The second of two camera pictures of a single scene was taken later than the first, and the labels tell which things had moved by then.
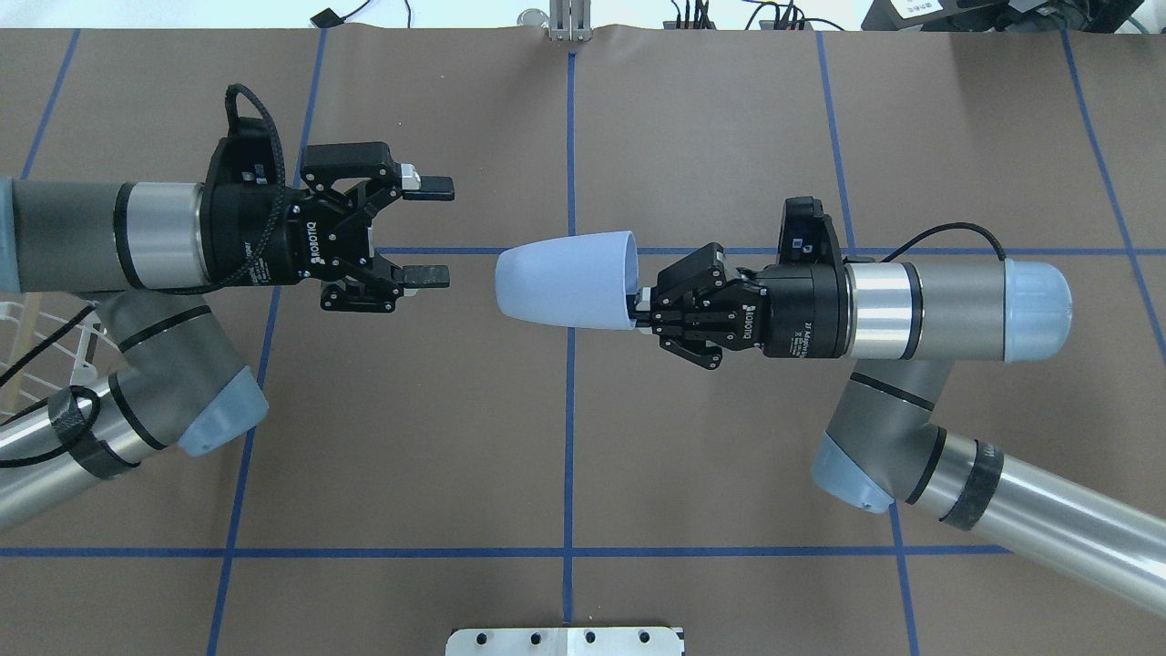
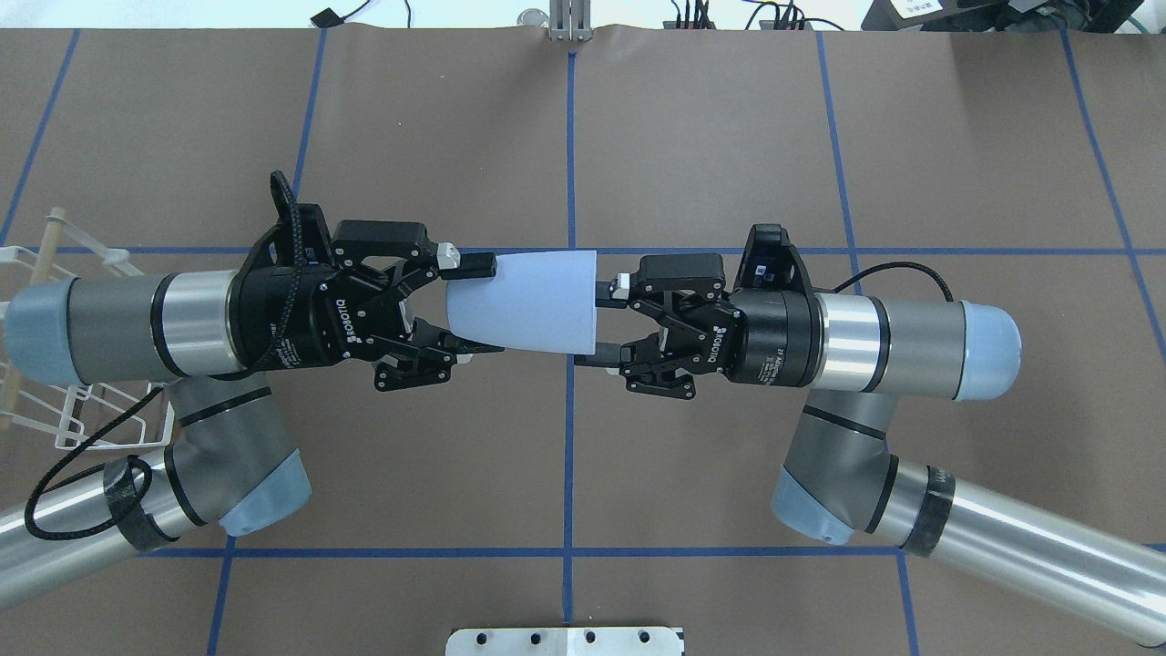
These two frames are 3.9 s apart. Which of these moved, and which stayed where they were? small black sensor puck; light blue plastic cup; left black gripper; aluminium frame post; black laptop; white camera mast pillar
Moved: left black gripper; light blue plastic cup
Stayed: aluminium frame post; small black sensor puck; black laptop; white camera mast pillar
